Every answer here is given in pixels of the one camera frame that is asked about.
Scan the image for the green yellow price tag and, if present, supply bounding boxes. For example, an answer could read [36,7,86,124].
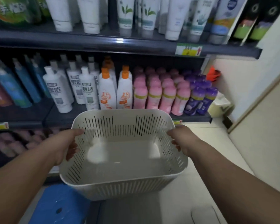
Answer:
[175,43,203,57]

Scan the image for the row of pink tall bottles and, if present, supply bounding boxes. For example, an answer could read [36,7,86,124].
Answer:
[0,128,62,162]

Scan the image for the green spray cleaner twin pack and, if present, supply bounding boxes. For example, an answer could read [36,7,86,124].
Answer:
[35,0,54,22]
[0,0,42,28]

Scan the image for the row of white Manting tubes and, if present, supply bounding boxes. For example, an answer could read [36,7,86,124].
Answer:
[164,0,193,42]

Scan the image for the dark grey shelf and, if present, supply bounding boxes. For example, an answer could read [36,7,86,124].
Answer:
[0,0,264,184]

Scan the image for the wooden door frame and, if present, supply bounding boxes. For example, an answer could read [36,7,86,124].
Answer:
[226,65,280,135]

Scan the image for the small cream trash bin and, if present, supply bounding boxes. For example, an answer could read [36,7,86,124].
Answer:
[208,91,232,119]

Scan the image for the row of green-leaf tubes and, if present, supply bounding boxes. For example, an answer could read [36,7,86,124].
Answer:
[116,0,161,39]

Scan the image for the person's left forearm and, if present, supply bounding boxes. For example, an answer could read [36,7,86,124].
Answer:
[0,138,61,224]

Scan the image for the beige wooden door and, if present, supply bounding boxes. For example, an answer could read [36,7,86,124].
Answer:
[228,72,280,199]

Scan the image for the Nivea Men tube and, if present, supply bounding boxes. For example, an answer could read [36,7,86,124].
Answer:
[208,0,248,44]

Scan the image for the pink bottles on lower shelf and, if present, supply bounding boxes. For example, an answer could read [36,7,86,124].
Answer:
[132,66,192,116]

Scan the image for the cream slotted plastic basket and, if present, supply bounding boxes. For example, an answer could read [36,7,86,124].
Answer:
[59,109,189,202]

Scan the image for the person's left hand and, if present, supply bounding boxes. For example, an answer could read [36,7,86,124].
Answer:
[49,128,84,166]

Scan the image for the purple bottles on lower shelf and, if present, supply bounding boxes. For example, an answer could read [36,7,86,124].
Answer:
[183,69,219,116]

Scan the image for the person's right forearm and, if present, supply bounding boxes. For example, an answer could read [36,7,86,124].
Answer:
[188,140,280,224]

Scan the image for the person's right hand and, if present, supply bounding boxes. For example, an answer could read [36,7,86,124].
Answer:
[166,125,203,157]

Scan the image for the seaweed print white tube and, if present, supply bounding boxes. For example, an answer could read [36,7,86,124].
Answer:
[187,0,217,43]

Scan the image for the white board panel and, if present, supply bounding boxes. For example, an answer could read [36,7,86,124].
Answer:
[212,4,280,124]

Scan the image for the rows of plain white tubes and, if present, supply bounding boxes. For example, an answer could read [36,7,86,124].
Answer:
[44,0,110,35]

